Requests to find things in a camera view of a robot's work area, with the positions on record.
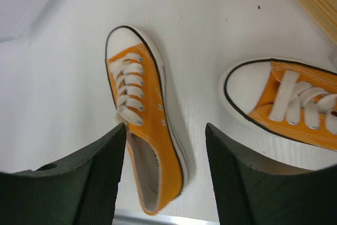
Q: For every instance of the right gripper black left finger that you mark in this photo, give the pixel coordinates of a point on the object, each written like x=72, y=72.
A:
x=80, y=188

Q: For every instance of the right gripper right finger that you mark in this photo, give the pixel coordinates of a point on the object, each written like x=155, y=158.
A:
x=251, y=188

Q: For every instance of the orange canvas sneaker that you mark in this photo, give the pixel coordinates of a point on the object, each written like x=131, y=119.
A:
x=285, y=98
x=136, y=74

